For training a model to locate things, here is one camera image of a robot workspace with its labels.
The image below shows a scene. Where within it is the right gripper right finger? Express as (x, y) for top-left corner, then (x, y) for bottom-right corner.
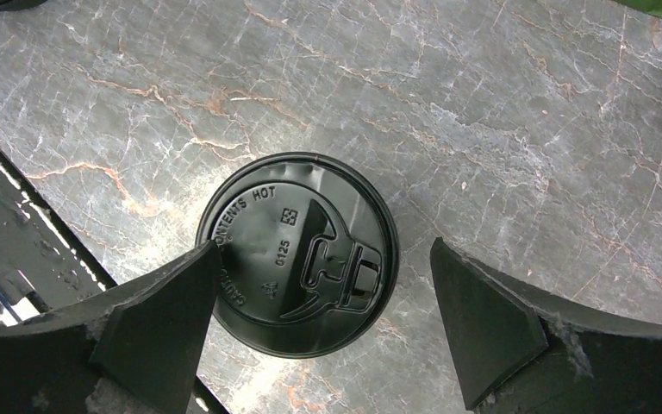
(429, 238), (662, 413)

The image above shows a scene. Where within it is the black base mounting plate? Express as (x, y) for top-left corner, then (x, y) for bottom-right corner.
(0, 149), (224, 413)

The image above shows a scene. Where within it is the black coffee cup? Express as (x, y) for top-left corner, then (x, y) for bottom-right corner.
(0, 0), (47, 12)

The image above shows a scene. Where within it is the green paper bag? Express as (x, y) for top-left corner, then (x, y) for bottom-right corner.
(615, 0), (662, 17)

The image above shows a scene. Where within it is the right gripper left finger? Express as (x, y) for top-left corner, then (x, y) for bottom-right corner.
(0, 241), (222, 413)

